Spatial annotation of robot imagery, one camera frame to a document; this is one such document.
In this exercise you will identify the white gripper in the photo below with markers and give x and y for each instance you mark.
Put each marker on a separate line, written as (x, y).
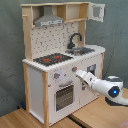
(87, 78)

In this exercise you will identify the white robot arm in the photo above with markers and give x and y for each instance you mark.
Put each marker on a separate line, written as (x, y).
(111, 88)

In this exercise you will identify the white wooden toy kitchen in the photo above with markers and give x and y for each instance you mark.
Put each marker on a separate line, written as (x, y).
(40, 84)

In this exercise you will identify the right grey stove knob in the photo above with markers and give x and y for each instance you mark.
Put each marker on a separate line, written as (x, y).
(74, 69)

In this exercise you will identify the grey stove knob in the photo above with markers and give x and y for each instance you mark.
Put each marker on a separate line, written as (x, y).
(56, 75)
(74, 69)

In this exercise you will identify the white lower cabinet door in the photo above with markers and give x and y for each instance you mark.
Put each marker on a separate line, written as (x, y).
(87, 94)

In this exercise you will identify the grey toy sink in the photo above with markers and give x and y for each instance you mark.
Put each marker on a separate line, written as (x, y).
(79, 51)

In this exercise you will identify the white oven door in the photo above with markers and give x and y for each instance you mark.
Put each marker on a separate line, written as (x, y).
(64, 97)

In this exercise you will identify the left grey stove knob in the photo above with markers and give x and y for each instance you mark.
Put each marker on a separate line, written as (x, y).
(56, 75)

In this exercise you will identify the black toy faucet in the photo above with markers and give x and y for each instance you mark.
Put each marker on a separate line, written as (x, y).
(71, 44)

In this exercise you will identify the black toy stovetop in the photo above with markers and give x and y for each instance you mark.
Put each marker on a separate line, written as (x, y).
(52, 59)

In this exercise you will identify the open white cabinet door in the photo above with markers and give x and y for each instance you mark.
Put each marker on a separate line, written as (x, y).
(96, 11)

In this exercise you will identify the grey range hood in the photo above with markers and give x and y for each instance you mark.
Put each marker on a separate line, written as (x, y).
(48, 18)

